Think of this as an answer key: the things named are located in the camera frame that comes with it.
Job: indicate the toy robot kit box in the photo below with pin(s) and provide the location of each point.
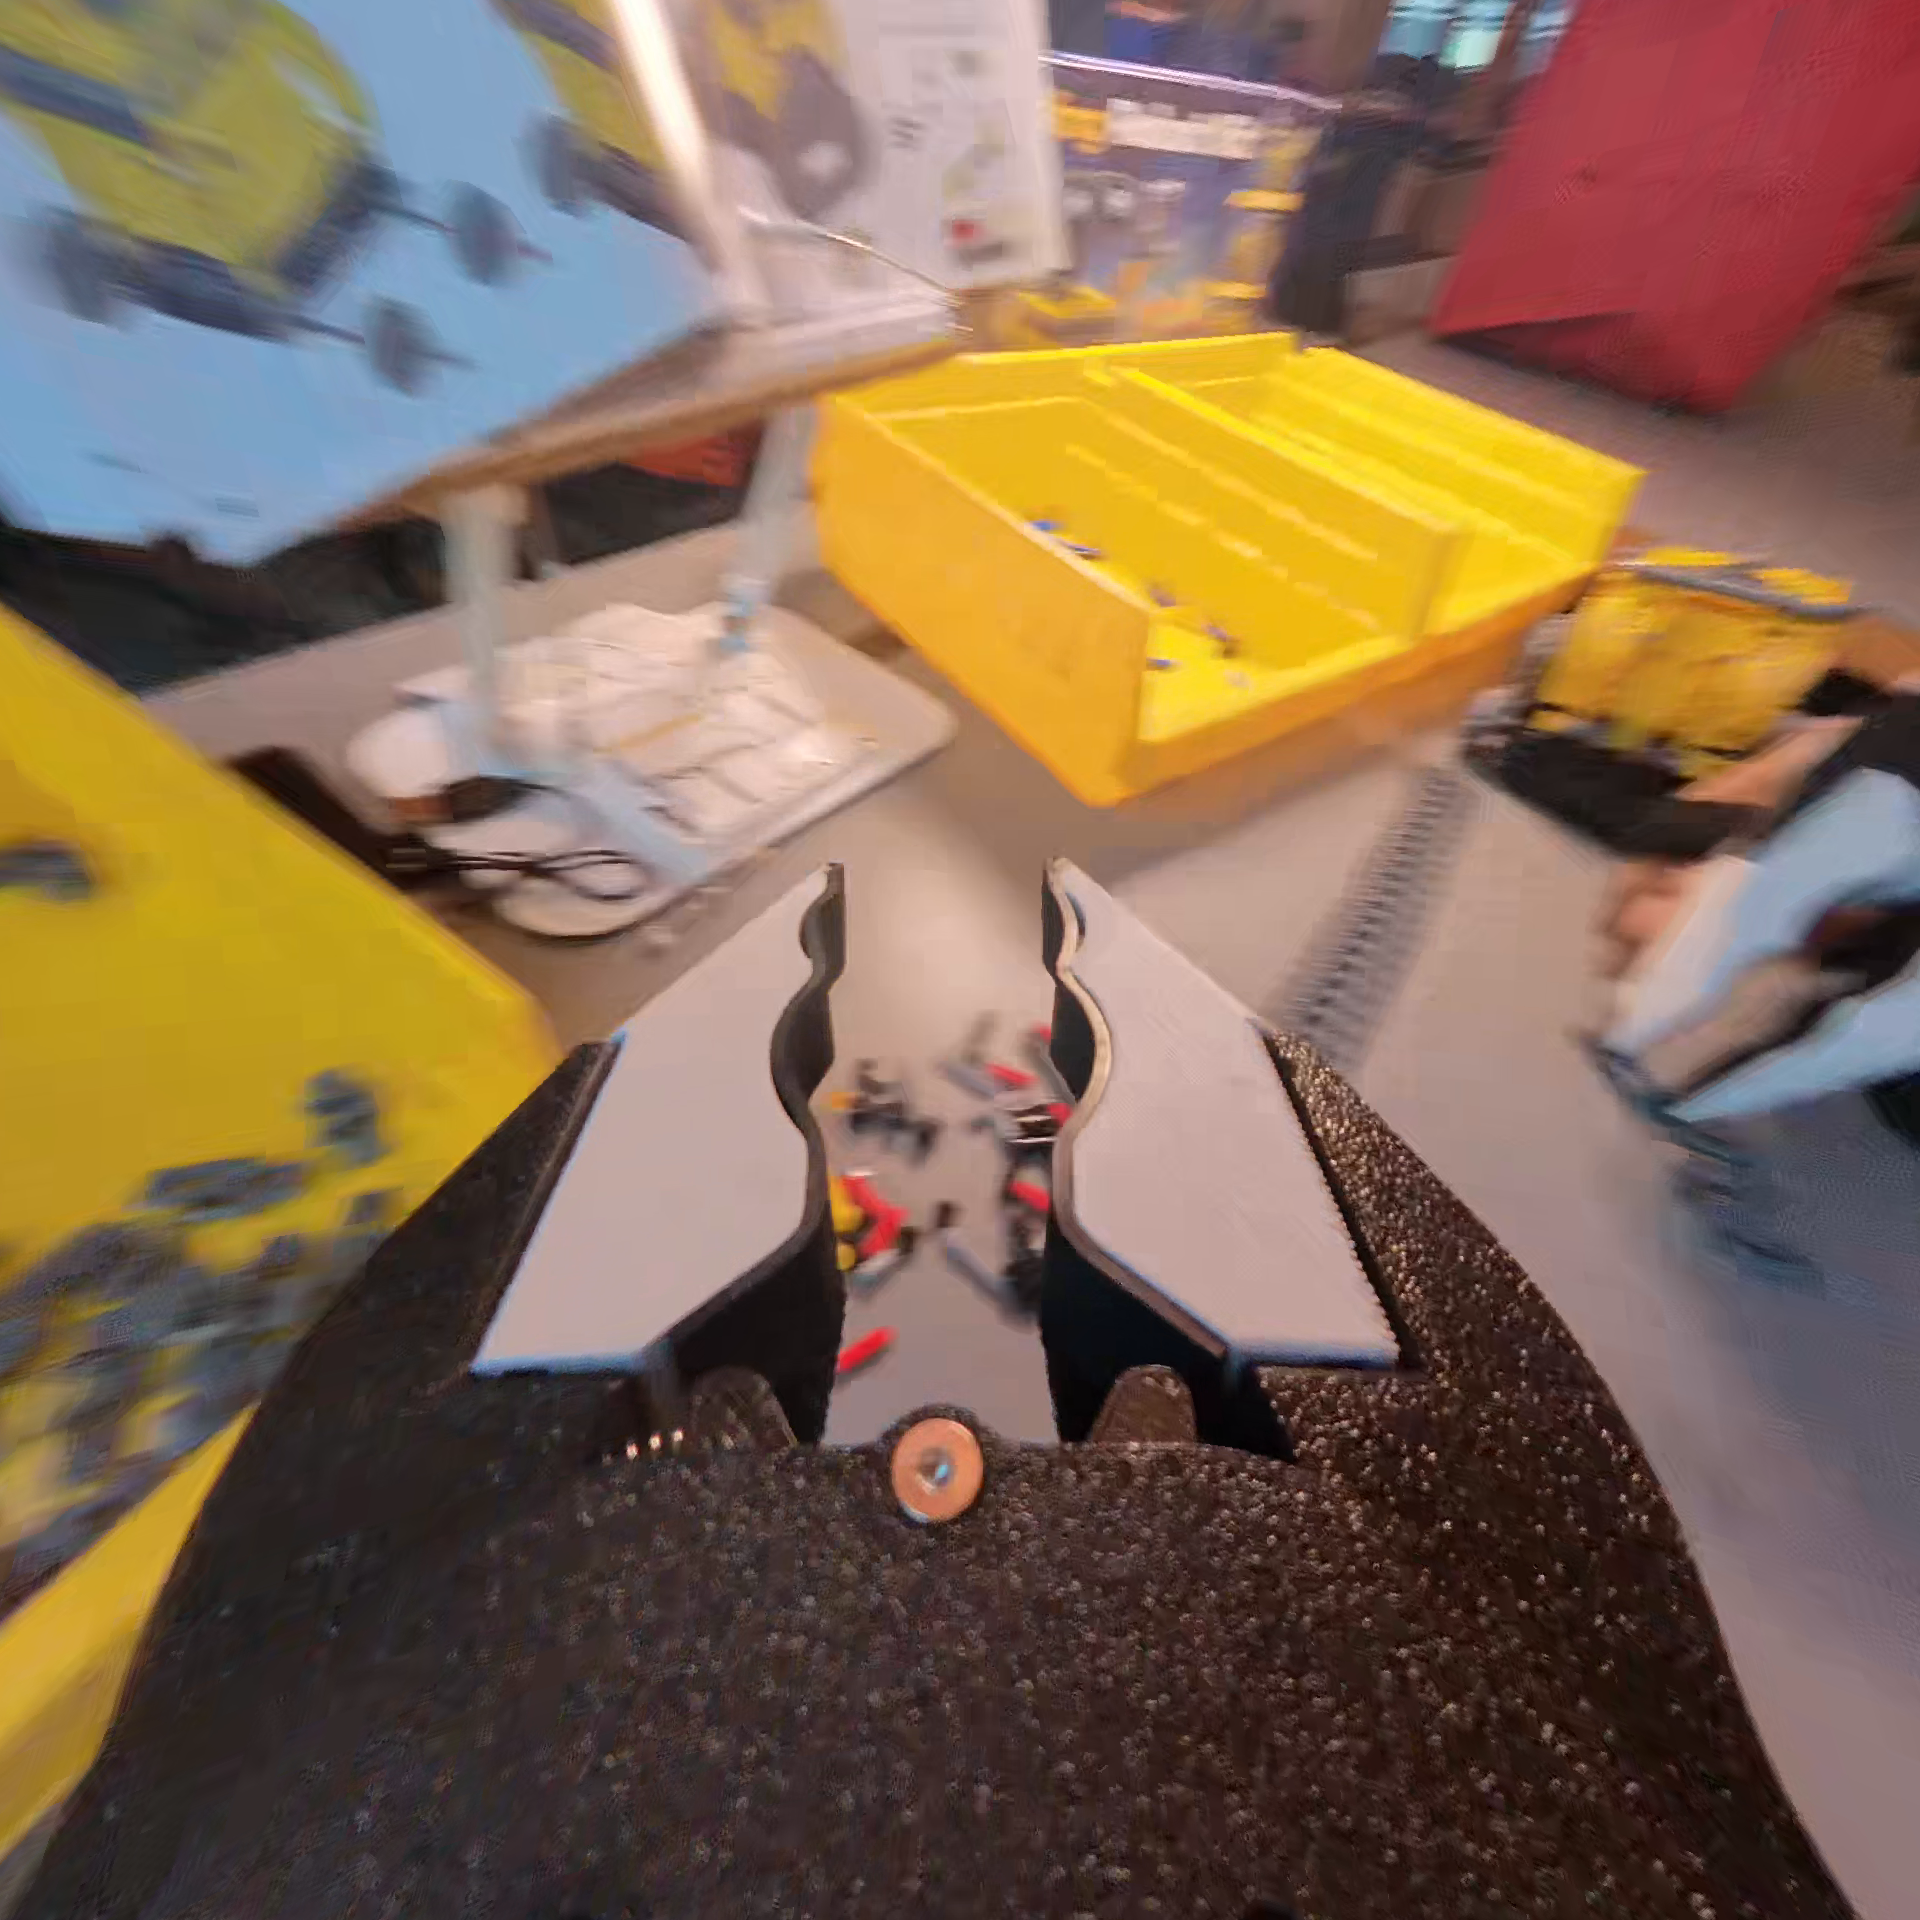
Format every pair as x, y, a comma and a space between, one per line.
1170, 194

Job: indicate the yellow divided parts bin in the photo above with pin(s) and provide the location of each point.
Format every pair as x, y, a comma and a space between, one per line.
974, 601

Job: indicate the pile of small toy pins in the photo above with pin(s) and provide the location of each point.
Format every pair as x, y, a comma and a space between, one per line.
862, 1200

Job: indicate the yellow plastic bin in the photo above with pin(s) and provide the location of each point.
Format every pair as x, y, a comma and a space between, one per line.
225, 930

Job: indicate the small blue toy pieces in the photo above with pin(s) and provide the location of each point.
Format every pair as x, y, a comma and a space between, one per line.
1163, 631

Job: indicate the red fabric object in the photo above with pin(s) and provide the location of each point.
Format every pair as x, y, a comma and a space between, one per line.
1680, 181

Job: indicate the pile of grey track links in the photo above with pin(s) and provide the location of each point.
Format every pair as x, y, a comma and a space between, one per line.
181, 1304

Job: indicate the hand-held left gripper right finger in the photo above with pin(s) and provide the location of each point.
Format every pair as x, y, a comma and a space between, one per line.
1201, 1171

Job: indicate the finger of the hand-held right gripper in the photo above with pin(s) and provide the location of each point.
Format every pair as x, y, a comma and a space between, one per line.
1831, 1059
1754, 914

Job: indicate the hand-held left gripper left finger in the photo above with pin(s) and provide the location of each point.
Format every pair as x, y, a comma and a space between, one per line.
675, 1171

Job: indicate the yellow toy robot vehicle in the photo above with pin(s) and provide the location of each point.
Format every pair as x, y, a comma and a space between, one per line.
1680, 661

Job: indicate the sticker sheet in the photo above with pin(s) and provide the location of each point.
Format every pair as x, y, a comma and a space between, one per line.
645, 705

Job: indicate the toy instruction booklet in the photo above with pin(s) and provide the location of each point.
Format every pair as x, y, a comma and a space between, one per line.
225, 374

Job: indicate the grey desk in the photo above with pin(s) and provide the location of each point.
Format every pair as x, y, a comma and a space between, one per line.
1650, 1351

